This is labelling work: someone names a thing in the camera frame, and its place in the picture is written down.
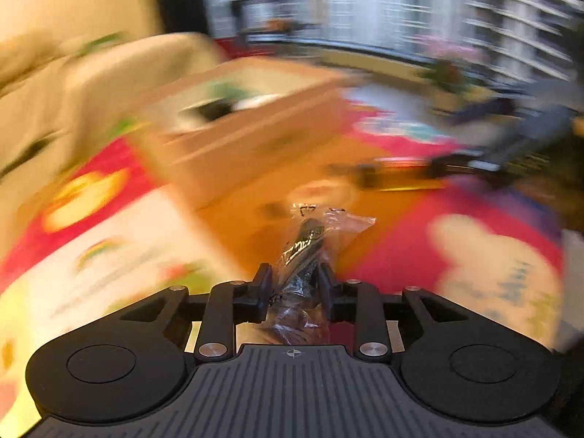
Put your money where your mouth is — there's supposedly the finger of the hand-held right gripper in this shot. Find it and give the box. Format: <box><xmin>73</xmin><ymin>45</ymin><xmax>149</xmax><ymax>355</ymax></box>
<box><xmin>353</xmin><ymin>150</ymin><xmax>500</xmax><ymax>191</ymax></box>
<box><xmin>449</xmin><ymin>96</ymin><xmax>521</xmax><ymax>126</ymax></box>

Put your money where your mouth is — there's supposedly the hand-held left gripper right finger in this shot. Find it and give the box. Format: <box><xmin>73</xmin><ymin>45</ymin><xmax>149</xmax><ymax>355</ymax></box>
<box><xmin>318</xmin><ymin>262</ymin><xmax>476</xmax><ymax>362</ymax></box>

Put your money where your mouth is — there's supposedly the potted flowering plant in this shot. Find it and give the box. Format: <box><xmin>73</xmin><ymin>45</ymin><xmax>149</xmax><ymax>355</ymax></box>
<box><xmin>417</xmin><ymin>34</ymin><xmax>482</xmax><ymax>99</ymax></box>

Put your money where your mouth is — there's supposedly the colourful cartoon play mat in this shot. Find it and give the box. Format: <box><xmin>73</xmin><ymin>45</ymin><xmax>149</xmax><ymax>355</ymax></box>
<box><xmin>0</xmin><ymin>87</ymin><xmax>569</xmax><ymax>425</ymax></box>

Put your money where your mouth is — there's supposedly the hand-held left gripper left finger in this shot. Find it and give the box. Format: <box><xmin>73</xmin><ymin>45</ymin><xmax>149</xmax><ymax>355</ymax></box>
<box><xmin>118</xmin><ymin>263</ymin><xmax>274</xmax><ymax>362</ymax></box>

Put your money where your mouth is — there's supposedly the beige sofa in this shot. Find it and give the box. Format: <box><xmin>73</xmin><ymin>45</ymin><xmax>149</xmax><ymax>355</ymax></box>
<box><xmin>0</xmin><ymin>0</ymin><xmax>231</xmax><ymax>183</ymax></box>

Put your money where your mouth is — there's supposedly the large window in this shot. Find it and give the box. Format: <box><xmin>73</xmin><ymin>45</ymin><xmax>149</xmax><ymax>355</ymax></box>
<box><xmin>201</xmin><ymin>0</ymin><xmax>584</xmax><ymax>85</ymax></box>

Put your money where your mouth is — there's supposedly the cardboard box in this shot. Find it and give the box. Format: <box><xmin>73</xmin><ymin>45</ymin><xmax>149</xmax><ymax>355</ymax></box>
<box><xmin>134</xmin><ymin>58</ymin><xmax>352</xmax><ymax>213</ymax></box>

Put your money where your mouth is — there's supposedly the clear bag with black part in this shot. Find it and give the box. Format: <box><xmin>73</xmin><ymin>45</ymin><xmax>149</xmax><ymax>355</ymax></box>
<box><xmin>265</xmin><ymin>201</ymin><xmax>377</xmax><ymax>345</ymax></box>

